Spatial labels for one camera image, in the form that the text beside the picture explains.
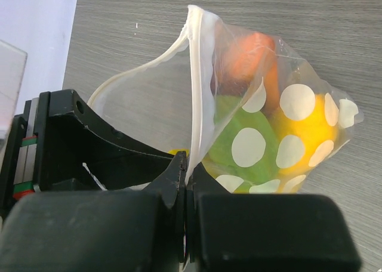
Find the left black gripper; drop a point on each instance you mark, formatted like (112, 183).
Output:
(59, 137)

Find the fake yellow banana bunch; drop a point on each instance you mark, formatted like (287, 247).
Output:
(303, 144)

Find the fake steak slice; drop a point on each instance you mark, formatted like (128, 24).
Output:
(239, 63)

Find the clear zip top bag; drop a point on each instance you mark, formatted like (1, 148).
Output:
(242, 103)

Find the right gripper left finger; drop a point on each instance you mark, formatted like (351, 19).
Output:
(114, 230)

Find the fake green leaf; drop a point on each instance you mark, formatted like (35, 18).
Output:
(243, 157)

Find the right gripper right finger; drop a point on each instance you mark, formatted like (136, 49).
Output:
(265, 232)

